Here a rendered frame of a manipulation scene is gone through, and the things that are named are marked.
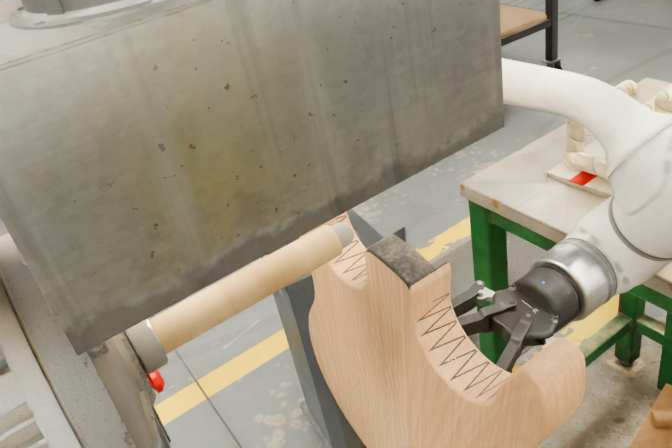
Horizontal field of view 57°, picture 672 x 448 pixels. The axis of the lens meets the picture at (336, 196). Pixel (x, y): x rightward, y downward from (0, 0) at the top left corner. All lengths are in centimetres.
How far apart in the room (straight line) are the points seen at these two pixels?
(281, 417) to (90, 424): 171
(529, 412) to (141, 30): 35
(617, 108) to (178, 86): 56
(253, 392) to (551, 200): 135
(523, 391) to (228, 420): 176
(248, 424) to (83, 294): 182
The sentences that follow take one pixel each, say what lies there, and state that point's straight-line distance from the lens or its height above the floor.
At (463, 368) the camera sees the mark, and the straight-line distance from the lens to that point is 56.
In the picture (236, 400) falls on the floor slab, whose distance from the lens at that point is 220.
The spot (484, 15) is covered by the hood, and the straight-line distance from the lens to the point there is 40.
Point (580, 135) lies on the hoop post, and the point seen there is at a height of 101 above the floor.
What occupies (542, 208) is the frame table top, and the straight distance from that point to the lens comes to 117.
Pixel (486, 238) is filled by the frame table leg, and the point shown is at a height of 82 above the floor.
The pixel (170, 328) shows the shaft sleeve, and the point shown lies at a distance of 53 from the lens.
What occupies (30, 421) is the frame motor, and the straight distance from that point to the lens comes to 42.
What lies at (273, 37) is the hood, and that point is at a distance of 31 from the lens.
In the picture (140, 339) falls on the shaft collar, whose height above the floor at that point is 127.
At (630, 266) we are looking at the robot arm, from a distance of 81.
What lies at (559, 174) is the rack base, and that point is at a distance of 124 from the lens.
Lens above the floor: 159
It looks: 31 degrees down
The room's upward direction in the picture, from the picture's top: 12 degrees counter-clockwise
